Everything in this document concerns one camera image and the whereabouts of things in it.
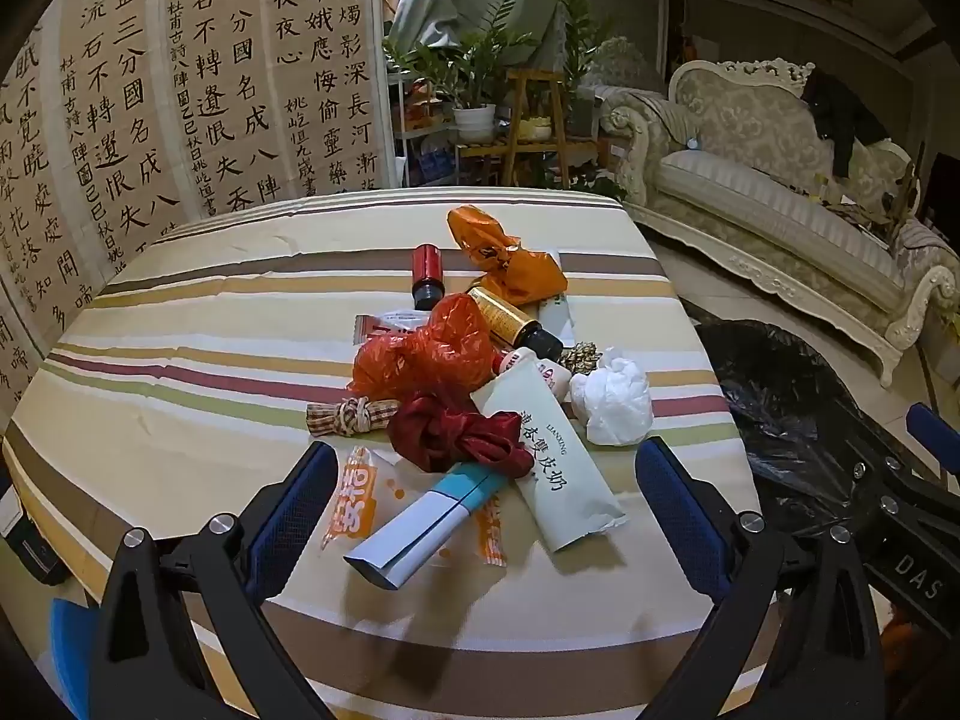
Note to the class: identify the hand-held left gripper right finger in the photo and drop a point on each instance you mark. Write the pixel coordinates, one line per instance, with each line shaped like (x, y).
(679, 517)

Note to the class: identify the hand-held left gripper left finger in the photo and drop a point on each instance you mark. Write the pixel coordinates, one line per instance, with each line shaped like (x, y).
(292, 517)

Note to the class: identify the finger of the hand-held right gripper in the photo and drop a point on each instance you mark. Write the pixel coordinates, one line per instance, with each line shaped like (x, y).
(892, 499)
(930, 426)

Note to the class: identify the orange white snack wrapper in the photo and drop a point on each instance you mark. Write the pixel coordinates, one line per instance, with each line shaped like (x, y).
(360, 502)

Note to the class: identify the plaid ribbon bundle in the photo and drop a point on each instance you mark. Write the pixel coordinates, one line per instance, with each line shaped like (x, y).
(330, 418)

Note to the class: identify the blue white tube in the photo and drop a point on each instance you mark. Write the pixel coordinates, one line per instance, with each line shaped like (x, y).
(412, 532)

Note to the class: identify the large pale green tube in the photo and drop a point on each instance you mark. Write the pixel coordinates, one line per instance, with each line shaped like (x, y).
(562, 480)

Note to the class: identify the white plastic bag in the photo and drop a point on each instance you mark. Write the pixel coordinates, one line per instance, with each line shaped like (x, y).
(611, 401)

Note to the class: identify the trash bin black bag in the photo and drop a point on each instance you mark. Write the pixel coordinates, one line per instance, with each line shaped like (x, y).
(780, 420)

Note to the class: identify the dark red satin ribbon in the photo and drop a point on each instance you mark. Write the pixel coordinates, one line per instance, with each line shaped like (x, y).
(450, 431)

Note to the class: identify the gold glitter ball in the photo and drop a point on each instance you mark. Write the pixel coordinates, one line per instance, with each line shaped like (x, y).
(581, 358)

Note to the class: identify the white red small packet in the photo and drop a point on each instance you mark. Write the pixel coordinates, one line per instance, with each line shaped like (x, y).
(379, 324)

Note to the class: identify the small white bottle red label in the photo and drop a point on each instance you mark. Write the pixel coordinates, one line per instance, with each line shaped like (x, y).
(525, 361)

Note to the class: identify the orange-red mesh bag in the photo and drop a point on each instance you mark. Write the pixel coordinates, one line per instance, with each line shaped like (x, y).
(435, 349)

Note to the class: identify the gold bottle black cap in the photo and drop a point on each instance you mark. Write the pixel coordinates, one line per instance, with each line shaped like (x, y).
(502, 311)

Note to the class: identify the orange plastic bag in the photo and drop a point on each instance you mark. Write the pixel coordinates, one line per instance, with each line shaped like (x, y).
(525, 274)

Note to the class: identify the striped tablecloth table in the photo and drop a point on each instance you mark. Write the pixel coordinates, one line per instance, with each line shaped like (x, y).
(187, 345)

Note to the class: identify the black cabinet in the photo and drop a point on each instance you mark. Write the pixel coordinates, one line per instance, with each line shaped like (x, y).
(946, 191)

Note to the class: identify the blue chair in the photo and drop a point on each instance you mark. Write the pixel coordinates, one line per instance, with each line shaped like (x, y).
(71, 637)

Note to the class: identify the dark box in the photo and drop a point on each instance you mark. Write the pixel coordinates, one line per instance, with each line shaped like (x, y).
(30, 547)

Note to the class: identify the cream ornate sofa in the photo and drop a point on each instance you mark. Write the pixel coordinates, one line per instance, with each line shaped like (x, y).
(750, 195)

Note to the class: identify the black garment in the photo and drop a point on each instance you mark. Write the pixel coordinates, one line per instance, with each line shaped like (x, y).
(840, 116)

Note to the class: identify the cream ornate armchair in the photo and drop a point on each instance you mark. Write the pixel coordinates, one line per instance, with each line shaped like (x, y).
(637, 120)

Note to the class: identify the white metal shelf rack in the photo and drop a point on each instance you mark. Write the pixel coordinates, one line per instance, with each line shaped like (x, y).
(409, 127)

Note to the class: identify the wooden plant stand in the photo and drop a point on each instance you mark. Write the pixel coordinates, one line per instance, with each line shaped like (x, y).
(514, 142)

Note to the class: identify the yellow pot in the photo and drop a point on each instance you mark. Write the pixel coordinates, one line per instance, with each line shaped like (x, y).
(534, 129)

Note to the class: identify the tall potted plant dark pot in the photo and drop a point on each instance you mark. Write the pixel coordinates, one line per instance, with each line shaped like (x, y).
(581, 114)

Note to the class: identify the calligraphy paper sheets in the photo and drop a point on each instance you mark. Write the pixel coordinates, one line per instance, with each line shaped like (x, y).
(112, 127)

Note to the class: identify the potted plant white pot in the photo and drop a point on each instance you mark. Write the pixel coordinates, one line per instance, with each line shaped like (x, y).
(474, 122)

